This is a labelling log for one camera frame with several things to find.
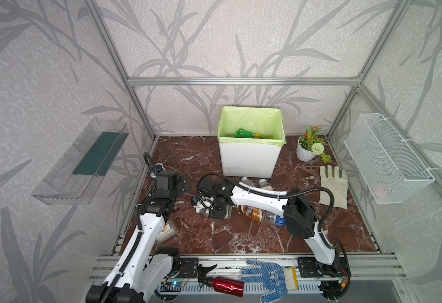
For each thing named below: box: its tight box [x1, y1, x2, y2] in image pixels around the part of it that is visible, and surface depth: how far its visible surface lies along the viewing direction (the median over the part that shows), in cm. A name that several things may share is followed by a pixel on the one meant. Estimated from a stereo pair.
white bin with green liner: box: [217, 106, 287, 179], surface depth 93 cm
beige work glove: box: [319, 165, 348, 210], surface depth 100 cm
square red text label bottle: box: [258, 178, 273, 192], surface depth 98 cm
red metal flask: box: [197, 263, 245, 298], surface depth 69 cm
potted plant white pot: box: [296, 125, 333, 164], surface depth 100 cm
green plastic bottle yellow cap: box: [235, 128, 261, 139], surface depth 100 cm
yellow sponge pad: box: [282, 266, 300, 291], surface depth 72 cm
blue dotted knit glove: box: [239, 258, 288, 303], surface depth 72 cm
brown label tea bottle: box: [240, 204, 263, 223], surface depth 85 cm
